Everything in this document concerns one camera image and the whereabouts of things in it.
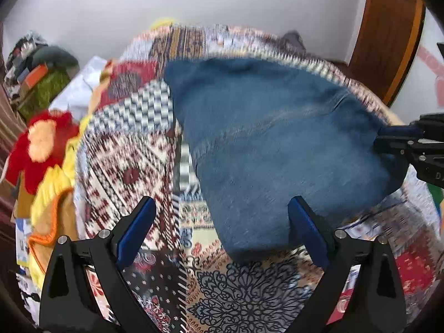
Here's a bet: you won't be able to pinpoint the white printed cloth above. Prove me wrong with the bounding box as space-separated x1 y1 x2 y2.
14 215 44 320

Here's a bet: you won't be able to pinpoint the dark grey-green cloth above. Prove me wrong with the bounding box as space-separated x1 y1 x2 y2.
31 45 80 73

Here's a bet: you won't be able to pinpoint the pile of clothes and bags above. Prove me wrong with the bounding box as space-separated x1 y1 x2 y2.
3 31 49 94

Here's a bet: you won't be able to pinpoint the grey cloth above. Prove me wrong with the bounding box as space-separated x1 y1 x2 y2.
279 31 307 54

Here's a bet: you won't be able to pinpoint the patchwork patterned blanket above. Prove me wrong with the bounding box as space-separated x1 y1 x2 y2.
74 24 441 333

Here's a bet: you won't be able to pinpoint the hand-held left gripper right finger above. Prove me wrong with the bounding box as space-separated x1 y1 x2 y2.
288 196 407 333

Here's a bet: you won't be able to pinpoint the wooden door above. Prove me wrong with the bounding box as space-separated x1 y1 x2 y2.
347 0 427 108

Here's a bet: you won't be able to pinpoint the green cloth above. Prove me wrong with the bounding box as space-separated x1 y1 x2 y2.
17 69 72 120

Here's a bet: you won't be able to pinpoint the blue denim jeans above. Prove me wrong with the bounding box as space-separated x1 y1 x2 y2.
163 57 406 262

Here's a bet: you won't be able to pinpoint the striped curtain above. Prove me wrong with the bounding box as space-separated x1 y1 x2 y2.
0 83 21 216

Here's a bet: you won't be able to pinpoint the orange box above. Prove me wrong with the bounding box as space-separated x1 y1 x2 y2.
21 64 49 89

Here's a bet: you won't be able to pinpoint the red and orange plush toy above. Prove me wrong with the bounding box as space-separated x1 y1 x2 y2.
5 109 80 195

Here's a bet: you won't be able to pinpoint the yellow cloth with orange trim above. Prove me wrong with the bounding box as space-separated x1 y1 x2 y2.
28 114 91 285

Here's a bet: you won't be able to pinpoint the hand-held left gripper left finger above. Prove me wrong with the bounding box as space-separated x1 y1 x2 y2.
39 196 163 333

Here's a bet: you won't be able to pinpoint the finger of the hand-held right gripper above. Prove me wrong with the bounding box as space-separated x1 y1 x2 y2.
377 124 422 138
373 137 418 157

